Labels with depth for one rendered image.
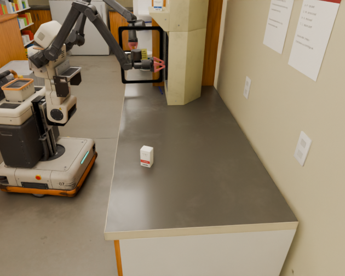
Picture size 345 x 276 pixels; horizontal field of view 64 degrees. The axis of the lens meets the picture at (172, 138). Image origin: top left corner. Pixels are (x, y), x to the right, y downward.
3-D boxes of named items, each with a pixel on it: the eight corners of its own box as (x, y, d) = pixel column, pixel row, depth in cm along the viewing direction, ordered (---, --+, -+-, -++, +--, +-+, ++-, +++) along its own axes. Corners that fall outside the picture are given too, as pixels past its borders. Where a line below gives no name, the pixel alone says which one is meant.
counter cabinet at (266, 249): (193, 142, 323) (199, 67, 277) (253, 343, 149) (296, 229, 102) (136, 144, 317) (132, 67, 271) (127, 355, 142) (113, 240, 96)
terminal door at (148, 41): (162, 82, 209) (162, 26, 188) (121, 84, 203) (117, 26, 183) (162, 81, 209) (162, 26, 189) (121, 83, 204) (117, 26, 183)
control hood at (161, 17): (165, 22, 188) (165, 6, 183) (168, 31, 161) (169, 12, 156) (148, 22, 187) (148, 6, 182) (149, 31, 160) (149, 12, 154)
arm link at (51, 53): (78, -8, 164) (73, -5, 156) (98, 7, 169) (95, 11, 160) (47, 50, 185) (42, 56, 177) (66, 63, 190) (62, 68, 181)
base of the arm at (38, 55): (37, 53, 187) (28, 58, 177) (45, 46, 184) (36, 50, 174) (46, 63, 190) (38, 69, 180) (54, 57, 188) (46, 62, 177)
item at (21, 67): (50, 83, 383) (45, 59, 366) (35, 101, 332) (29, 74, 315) (18, 84, 379) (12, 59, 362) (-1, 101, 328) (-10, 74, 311)
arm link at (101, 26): (86, 7, 169) (81, 12, 160) (94, 3, 167) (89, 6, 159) (126, 67, 191) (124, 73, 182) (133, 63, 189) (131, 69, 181)
